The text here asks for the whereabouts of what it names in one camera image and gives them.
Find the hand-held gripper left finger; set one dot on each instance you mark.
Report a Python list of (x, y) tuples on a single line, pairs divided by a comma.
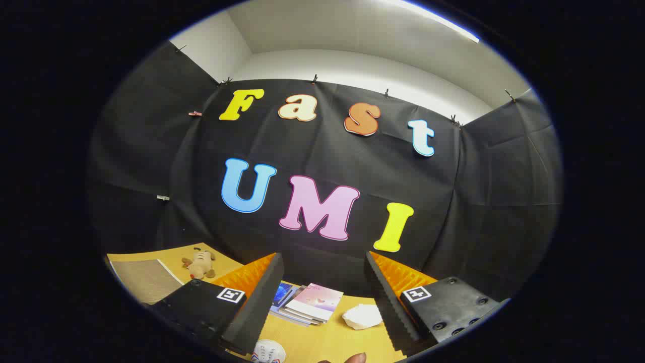
[(262, 302)]

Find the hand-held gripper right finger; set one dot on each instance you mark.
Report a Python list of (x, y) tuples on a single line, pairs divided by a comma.
[(385, 297)]

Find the white canvas shoe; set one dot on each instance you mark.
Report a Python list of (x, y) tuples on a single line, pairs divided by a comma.
[(268, 352)]

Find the beige fabric storage box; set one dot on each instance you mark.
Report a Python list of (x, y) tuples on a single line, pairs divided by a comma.
[(146, 280)]

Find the white plush toy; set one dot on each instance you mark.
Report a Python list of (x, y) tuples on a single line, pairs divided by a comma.
[(363, 316)]

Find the pale blue book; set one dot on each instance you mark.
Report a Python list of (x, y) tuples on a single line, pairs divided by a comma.
[(289, 316)]

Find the white book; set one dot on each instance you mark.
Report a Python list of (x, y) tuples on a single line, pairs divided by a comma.
[(297, 315)]

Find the pink cover book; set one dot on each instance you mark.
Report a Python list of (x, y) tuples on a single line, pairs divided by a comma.
[(316, 301)]

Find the brown plush toy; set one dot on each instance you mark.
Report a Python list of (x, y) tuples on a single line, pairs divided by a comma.
[(200, 264)]

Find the black backdrop cloth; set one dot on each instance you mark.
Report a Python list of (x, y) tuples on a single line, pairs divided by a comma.
[(327, 151)]

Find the pink clip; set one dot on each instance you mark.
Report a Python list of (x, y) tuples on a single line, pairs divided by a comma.
[(195, 114)]

